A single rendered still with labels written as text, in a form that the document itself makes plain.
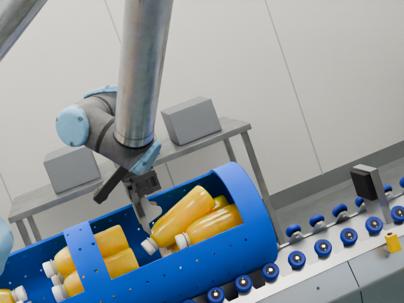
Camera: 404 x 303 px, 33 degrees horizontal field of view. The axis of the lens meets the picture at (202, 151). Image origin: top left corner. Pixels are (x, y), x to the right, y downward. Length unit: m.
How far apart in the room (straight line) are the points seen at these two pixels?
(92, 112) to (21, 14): 0.51
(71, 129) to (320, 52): 4.05
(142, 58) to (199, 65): 3.88
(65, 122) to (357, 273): 0.82
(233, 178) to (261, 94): 3.61
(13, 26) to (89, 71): 3.98
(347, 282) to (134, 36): 0.88
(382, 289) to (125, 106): 0.85
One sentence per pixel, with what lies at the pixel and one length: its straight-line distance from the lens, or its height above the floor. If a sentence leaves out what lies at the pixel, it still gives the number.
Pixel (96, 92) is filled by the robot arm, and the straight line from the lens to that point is 1.62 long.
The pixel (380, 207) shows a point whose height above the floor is 0.98.
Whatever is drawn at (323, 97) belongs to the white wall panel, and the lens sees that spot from 5.44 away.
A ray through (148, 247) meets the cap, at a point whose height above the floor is 1.12.
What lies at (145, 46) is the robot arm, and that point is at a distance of 1.24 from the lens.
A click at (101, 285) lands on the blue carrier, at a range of 1.60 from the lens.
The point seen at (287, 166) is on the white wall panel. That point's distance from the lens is 5.38.
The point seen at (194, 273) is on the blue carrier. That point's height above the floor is 1.05.
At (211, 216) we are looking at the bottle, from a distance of 1.68.
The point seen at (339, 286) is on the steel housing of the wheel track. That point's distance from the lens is 1.77.
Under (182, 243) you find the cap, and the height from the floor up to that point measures 1.11.
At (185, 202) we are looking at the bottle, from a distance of 1.70.
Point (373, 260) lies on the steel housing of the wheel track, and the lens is 1.80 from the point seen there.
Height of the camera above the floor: 1.60
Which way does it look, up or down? 10 degrees down
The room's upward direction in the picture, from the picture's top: 20 degrees counter-clockwise
